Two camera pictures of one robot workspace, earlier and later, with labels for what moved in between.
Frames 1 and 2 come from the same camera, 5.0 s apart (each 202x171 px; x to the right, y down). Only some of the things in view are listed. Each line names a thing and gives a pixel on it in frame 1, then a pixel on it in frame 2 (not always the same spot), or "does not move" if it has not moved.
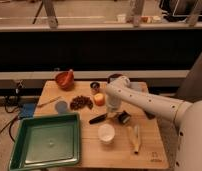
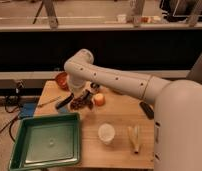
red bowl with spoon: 65,79 does not move
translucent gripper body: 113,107 → 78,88
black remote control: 150,115 does not move
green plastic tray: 44,141 does not move
